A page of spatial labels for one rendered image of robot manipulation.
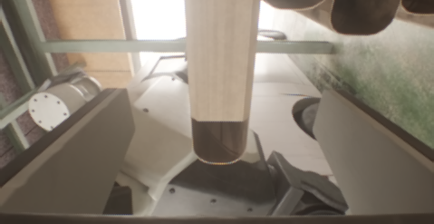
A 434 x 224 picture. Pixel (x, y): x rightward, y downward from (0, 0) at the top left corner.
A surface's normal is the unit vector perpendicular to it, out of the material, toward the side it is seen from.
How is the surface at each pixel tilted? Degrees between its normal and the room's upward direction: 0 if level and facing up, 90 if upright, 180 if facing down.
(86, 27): 90
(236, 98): 90
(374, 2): 0
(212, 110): 90
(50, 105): 87
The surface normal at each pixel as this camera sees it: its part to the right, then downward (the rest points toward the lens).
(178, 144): 0.21, -0.38
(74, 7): 0.00, 0.50
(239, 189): 0.40, -0.29
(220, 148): 0.01, -0.86
